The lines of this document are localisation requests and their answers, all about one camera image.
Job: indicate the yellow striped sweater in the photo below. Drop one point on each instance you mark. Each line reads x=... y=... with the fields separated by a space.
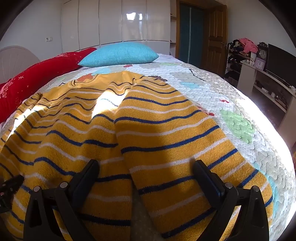
x=161 y=129

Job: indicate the white headboard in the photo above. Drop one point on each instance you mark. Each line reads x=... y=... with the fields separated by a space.
x=16 y=60

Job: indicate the dark shoe rack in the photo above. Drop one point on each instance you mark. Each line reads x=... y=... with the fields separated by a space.
x=233 y=62

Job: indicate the black ornate clock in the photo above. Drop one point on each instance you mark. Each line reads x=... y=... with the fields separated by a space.
x=262 y=53

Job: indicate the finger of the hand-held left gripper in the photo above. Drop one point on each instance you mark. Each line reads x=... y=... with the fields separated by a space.
x=10 y=185

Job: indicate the red floral blanket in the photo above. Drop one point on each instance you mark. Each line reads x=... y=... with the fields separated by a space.
x=34 y=76

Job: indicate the blue knitted pillow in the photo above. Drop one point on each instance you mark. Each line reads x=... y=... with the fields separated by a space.
x=120 y=54

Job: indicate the patterned quilted bedspread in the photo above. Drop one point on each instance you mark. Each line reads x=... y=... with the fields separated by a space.
x=231 y=92

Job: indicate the white television stand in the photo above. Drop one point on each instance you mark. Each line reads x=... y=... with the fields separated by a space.
x=247 y=76

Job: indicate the brown wooden door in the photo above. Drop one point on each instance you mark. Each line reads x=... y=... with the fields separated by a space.
x=214 y=34

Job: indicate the pink cloth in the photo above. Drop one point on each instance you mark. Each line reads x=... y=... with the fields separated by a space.
x=249 y=45

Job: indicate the white wall socket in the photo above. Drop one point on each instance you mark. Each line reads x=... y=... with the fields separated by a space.
x=49 y=39

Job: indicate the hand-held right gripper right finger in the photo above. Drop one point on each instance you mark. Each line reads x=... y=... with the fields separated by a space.
x=201 y=170

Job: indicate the pink alarm clock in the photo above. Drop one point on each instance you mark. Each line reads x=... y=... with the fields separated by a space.
x=259 y=63

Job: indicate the white glossy wardrobe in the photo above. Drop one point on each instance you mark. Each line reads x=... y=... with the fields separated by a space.
x=115 y=20

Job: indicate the black television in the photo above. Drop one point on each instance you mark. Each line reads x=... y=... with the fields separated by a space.
x=282 y=60

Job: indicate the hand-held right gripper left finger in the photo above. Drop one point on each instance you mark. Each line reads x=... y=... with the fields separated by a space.
x=92 y=169

